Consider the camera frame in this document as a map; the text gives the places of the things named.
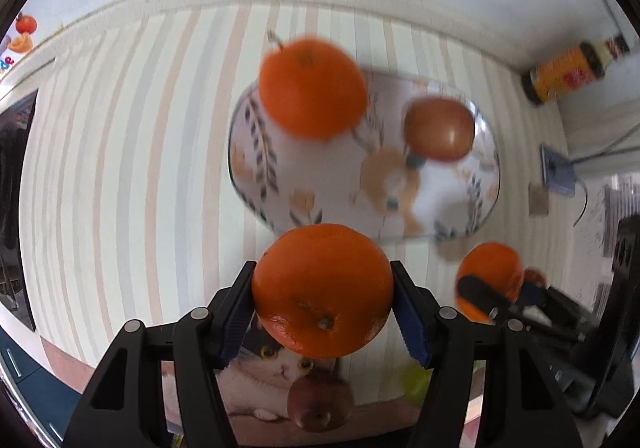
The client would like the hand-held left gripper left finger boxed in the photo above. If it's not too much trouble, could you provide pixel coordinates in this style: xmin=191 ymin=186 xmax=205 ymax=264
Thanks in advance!
xmin=62 ymin=261 xmax=257 ymax=448

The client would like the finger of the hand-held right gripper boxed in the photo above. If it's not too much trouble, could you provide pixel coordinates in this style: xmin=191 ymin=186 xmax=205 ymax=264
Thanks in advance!
xmin=519 ymin=272 xmax=552 ymax=307
xmin=457 ymin=275 xmax=523 ymax=324

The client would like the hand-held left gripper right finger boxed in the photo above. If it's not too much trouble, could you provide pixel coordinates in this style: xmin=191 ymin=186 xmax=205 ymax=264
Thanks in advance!
xmin=390 ymin=261 xmax=583 ymax=448

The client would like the small orange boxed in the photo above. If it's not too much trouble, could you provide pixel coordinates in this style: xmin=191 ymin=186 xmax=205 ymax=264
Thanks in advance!
xmin=456 ymin=242 xmax=526 ymax=324

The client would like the large orange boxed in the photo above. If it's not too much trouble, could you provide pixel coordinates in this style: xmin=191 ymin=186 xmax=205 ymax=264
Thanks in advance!
xmin=251 ymin=223 xmax=394 ymax=359

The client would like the oval floral plate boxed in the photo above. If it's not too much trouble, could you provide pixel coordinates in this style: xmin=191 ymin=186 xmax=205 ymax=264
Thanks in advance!
xmin=227 ymin=71 xmax=501 ymax=241

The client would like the green fruit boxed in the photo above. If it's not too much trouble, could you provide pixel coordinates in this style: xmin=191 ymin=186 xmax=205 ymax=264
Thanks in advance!
xmin=400 ymin=362 xmax=436 ymax=404

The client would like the printed cat mat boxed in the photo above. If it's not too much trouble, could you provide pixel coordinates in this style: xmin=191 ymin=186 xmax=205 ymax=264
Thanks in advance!
xmin=161 ymin=315 xmax=431 ymax=446

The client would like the red apple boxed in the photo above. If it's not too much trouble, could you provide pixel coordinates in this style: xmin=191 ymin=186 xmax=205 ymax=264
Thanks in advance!
xmin=287 ymin=370 xmax=355 ymax=433

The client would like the red tomato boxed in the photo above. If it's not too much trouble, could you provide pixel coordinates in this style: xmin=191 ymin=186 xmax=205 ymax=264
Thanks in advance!
xmin=404 ymin=97 xmax=476 ymax=163

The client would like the striped tablecloth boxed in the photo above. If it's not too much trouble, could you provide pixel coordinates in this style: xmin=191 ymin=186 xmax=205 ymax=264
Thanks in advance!
xmin=17 ymin=0 xmax=613 ymax=409

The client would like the yellow label bottle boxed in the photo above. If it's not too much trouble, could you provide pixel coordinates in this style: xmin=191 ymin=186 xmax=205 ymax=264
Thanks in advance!
xmin=521 ymin=34 xmax=631 ymax=106

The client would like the orange with stem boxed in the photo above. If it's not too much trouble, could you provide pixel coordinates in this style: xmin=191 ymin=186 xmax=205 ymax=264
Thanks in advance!
xmin=258 ymin=36 xmax=369 ymax=141

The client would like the dark screen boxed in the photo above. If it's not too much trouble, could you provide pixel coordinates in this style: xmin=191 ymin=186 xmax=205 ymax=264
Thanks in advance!
xmin=0 ymin=88 xmax=41 ymax=331

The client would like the grey cable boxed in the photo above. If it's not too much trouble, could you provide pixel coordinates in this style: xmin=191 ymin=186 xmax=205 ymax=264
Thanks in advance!
xmin=570 ymin=181 xmax=592 ymax=228

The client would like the blue power adapter with cable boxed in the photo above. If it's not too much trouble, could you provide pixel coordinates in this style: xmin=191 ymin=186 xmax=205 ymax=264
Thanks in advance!
xmin=540 ymin=144 xmax=581 ymax=197

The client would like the orange fruit wall sticker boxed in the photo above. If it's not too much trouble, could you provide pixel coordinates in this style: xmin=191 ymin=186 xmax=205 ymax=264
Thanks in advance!
xmin=7 ymin=12 xmax=39 ymax=54

